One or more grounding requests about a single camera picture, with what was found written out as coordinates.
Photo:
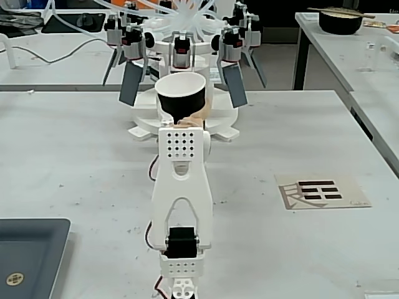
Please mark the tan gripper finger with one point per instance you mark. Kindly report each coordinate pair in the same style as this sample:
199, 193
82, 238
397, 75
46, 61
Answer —
194, 120

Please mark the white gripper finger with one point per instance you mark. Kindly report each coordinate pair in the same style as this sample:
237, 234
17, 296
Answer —
166, 118

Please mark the black paper cup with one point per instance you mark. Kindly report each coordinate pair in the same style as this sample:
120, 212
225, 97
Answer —
180, 99

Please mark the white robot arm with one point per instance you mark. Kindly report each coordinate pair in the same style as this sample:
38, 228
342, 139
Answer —
180, 193

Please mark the black desk mat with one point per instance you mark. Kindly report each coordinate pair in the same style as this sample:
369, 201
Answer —
93, 25

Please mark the printed paper mat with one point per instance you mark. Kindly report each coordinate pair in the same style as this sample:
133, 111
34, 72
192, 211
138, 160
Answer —
352, 187

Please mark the orange printed packet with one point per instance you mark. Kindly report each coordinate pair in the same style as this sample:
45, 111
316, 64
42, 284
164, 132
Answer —
381, 25

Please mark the white carousel machine base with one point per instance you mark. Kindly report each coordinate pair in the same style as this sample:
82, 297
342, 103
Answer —
223, 121

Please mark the pump unit with grey plate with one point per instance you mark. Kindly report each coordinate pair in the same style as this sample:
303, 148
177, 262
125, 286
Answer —
113, 34
235, 87
254, 34
180, 56
129, 84

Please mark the clear silicone tube bundle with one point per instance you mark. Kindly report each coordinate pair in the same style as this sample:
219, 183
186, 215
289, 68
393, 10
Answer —
187, 15

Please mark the black table leg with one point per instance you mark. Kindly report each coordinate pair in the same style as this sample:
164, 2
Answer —
302, 62

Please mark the white plastic stand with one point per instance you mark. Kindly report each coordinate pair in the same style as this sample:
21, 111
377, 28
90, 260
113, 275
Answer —
11, 56

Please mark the black bowl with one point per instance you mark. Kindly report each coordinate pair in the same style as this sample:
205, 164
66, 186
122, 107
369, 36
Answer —
339, 25

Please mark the dark grey bag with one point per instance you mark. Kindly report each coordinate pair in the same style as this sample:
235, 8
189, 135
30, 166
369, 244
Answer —
18, 20

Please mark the grey plastic tray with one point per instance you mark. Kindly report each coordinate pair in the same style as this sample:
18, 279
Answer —
31, 249

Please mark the round beige emblem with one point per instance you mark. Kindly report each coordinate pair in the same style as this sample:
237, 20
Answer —
15, 279

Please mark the white paper sheet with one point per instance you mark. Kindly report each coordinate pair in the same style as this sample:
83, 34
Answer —
381, 296

